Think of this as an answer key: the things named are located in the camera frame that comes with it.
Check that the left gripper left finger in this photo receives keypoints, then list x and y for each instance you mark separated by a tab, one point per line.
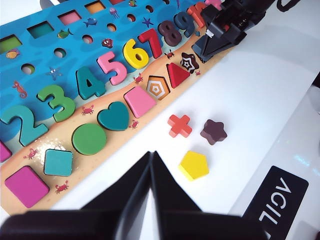
132	195

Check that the teal number two piece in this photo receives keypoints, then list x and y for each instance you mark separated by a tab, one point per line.
33	117

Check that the yellow number six piece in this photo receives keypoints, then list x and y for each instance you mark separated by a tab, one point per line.
130	53

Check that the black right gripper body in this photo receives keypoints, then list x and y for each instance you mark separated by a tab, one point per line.
237	12

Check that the pink number five piece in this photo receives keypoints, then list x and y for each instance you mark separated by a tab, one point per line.
120	72

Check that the magenta square block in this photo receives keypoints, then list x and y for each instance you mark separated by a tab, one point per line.
26	186

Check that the navy rectangle block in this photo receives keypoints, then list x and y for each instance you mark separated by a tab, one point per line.
198	50

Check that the teal number four piece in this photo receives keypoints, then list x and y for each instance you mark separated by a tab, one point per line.
96	85

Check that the teal heart block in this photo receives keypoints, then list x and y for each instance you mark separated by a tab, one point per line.
113	116

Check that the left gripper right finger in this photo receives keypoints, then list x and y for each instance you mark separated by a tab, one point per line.
172	195

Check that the magenta number one piece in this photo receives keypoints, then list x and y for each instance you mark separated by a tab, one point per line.
3	152

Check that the brown number eight piece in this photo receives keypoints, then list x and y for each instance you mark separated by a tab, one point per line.
170	32

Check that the black AgileX logo plate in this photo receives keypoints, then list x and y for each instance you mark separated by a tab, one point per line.
275	195

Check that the navy number nine piece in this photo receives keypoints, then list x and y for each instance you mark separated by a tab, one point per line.
188	28

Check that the red number seven piece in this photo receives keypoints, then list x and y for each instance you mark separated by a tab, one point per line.
155	47

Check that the brown star block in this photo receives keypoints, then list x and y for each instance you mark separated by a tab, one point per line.
213	132

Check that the red triangle block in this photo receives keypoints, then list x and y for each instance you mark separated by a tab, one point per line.
176	75

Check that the green number three piece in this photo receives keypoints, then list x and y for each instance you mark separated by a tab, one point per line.
67	111

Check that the teal square block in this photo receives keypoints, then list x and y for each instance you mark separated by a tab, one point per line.
58	162

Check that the pink trapezoid block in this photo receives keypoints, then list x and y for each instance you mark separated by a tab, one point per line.
140	101

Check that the green circle block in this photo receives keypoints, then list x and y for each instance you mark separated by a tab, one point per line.
88	138

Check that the orange cross block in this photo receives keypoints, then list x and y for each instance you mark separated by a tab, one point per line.
180	125

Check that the pink plus sign piece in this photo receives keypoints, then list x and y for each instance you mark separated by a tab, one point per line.
213	2

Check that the colourful wooden puzzle board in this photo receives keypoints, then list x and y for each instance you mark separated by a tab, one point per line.
75	52

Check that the yellow pentagon block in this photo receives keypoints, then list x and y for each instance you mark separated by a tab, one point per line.
193	165

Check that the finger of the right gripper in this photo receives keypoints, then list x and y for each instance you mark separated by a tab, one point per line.
222	42

